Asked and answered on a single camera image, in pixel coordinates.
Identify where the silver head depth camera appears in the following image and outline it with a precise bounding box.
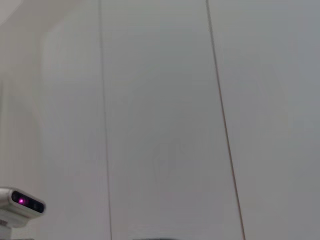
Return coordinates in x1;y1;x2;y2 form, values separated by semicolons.
0;186;47;230

